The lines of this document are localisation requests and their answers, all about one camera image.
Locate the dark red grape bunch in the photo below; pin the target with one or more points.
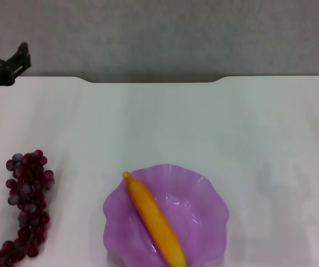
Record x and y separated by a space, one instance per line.
27 194

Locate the yellow plastic banana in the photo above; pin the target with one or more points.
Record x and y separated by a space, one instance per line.
154 217

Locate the purple wavy plastic plate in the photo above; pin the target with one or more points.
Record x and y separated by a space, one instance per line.
198 200

